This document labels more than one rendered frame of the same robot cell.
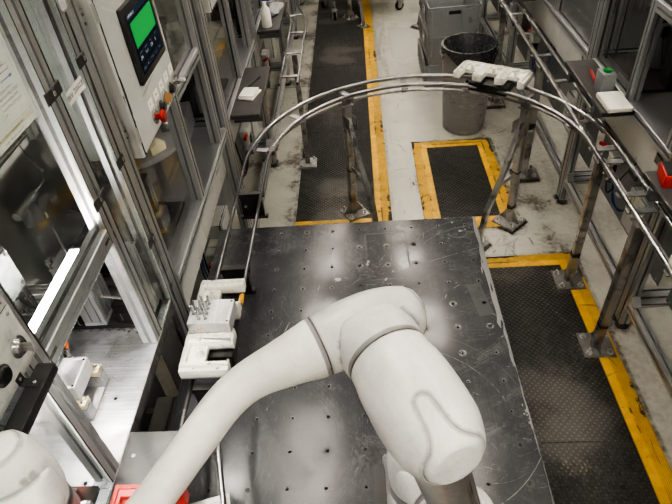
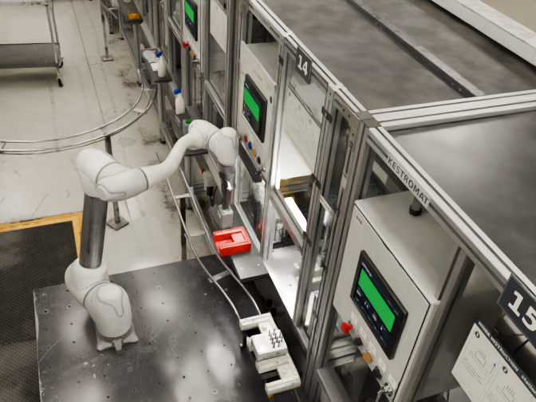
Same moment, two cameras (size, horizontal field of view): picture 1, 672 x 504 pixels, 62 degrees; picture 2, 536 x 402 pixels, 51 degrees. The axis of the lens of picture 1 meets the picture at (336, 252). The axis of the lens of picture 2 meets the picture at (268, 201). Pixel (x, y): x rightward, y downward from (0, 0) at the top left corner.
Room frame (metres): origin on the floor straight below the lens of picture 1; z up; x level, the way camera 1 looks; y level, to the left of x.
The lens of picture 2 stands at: (2.42, -0.35, 2.82)
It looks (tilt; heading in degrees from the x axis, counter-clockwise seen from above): 39 degrees down; 152
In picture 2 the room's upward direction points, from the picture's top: 5 degrees clockwise
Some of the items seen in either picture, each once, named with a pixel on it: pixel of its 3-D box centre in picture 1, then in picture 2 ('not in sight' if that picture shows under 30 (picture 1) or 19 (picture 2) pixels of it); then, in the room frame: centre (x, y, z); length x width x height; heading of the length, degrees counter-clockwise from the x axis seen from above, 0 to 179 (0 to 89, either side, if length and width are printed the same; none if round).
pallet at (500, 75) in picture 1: (491, 79); not in sight; (2.67, -0.88, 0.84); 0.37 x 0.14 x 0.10; 53
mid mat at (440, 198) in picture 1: (460, 179); not in sight; (3.00, -0.85, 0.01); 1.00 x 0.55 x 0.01; 175
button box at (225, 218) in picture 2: not in sight; (226, 217); (0.42, 0.49, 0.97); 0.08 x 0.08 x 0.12; 85
